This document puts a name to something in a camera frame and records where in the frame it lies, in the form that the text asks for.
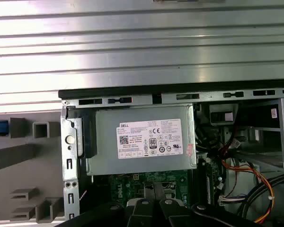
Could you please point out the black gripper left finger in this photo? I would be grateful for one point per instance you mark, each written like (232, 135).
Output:
(149, 208)

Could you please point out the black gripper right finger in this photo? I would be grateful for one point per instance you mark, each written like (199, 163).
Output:
(170, 212)

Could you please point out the CPU socket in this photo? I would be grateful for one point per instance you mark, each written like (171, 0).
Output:
(169, 192)

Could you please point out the green motherboard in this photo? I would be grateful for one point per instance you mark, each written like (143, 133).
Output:
(130, 186)

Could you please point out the black RAM slot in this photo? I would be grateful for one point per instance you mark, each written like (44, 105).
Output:
(208, 184)
(200, 184)

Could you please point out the grey power supply unit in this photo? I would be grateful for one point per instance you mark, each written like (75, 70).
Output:
(104, 146)

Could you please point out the black PC case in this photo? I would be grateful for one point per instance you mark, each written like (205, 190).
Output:
(69, 160)

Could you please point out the grey parts rack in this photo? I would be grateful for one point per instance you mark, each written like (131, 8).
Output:
(47, 165)

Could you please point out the grey metal drive cage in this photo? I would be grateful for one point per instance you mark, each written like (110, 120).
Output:
(282, 132)

